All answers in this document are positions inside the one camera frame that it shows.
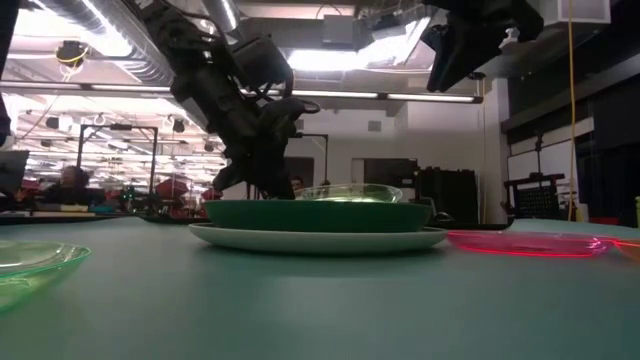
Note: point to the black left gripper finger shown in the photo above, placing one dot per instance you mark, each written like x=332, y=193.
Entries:
x=275, y=180
x=237, y=177

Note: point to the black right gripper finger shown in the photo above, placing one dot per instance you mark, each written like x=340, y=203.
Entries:
x=462, y=70
x=439, y=72

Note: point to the dark green plate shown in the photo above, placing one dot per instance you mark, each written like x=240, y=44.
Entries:
x=320, y=216

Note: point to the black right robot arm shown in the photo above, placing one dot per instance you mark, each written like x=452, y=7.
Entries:
x=500, y=15

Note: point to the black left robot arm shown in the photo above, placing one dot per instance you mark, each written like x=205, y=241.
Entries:
x=165, y=25

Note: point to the person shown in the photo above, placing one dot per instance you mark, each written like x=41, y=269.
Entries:
x=297, y=184
x=72, y=190

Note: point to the long ceiling light strip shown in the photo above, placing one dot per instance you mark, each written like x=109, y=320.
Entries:
x=430, y=97

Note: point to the red chair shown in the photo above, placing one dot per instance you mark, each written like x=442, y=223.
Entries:
x=172, y=189

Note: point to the large white plate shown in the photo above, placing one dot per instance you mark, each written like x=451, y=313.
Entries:
x=320, y=242

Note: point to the grey ceiling air unit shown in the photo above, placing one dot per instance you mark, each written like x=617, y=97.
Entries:
x=340, y=32

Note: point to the white ceiling box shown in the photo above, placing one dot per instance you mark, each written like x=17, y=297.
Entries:
x=580, y=12

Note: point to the black cabinet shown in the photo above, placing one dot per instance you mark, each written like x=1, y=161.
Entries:
x=450, y=195

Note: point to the black perforated cart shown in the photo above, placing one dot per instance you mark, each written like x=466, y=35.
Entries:
x=537, y=202

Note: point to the dark background desk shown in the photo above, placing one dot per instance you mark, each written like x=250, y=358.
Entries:
x=50, y=217

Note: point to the dark background monitor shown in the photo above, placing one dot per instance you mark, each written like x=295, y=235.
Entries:
x=12, y=170

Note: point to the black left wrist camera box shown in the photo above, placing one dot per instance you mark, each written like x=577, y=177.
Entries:
x=262, y=62

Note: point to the silver corrugated ceiling duct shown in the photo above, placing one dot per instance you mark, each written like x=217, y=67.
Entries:
x=140, y=67

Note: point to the dark wall screen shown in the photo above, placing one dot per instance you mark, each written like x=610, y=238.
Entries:
x=390, y=172

